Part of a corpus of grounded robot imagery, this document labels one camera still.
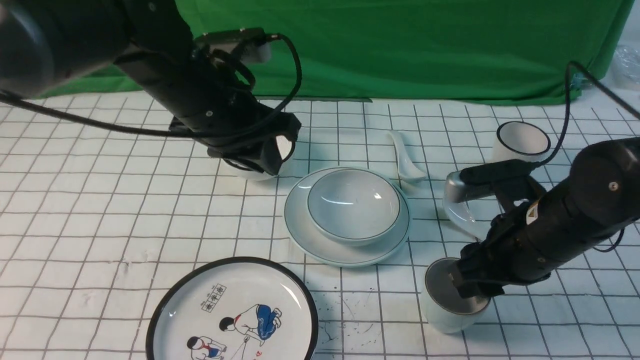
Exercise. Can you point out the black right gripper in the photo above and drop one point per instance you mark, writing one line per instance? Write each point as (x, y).
(485, 267)

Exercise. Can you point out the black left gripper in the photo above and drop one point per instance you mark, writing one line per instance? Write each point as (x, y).
(244, 140)

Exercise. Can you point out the pale green round cup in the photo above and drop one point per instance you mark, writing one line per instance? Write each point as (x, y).
(442, 306)

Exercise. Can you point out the pale green shallow bowl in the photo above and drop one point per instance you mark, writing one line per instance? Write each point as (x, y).
(356, 207)

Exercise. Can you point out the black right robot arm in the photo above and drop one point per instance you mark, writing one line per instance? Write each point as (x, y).
(541, 230)

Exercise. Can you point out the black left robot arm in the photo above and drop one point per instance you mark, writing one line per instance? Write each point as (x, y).
(202, 81)

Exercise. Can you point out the black-rimmed white bowl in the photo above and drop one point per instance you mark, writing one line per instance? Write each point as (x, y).
(285, 147)

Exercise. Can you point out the white spoon with lettering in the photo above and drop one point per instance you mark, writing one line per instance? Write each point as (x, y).
(460, 215)

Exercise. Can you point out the pale green round plate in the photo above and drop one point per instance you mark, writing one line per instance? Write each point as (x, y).
(309, 239)

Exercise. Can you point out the black-rimmed white cup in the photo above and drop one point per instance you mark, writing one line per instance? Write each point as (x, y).
(518, 140)

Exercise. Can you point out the plain white ceramic spoon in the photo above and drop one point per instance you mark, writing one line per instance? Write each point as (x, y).
(406, 169)

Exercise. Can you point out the white grid tablecloth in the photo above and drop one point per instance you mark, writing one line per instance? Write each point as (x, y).
(96, 226)

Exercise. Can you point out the black-rimmed illustrated plate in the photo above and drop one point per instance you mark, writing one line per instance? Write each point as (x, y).
(238, 308)

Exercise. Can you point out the metal clip on backdrop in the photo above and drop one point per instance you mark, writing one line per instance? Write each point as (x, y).
(580, 82)

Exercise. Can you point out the green backdrop cloth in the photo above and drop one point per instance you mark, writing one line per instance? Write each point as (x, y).
(494, 52)

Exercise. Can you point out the clear plastic sheet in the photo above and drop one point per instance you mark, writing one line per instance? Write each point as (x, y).
(626, 67)

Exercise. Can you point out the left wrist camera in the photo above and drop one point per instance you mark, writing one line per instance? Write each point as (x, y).
(249, 45)

